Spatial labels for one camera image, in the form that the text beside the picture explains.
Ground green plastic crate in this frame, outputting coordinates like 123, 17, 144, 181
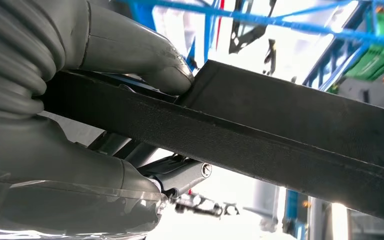
344, 13, 384, 82

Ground blue metal rack frame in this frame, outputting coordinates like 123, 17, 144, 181
119, 0, 384, 92

